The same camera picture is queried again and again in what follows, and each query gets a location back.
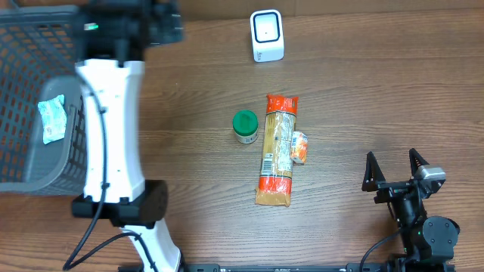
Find teal snack packet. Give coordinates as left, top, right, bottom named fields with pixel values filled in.
left=37, top=94, right=67, bottom=144

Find green lid jar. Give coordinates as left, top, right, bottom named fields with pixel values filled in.
left=232, top=110, right=259, bottom=144

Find orange spaghetti package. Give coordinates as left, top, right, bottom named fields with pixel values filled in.
left=256, top=94, right=299, bottom=207

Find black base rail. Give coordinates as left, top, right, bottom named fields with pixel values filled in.
left=117, top=262, right=457, bottom=272

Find small orange snack packet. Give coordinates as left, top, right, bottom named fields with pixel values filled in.
left=290, top=131, right=309, bottom=164

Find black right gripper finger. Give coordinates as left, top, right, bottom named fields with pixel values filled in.
left=409, top=148, right=429, bottom=178
left=363, top=151, right=386, bottom=184

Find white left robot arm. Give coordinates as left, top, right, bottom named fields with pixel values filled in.
left=71, top=0, right=186, bottom=271

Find grey plastic basket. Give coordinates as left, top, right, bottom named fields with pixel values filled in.
left=1, top=5, right=86, bottom=195

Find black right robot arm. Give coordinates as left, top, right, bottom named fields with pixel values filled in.
left=358, top=148, right=460, bottom=271

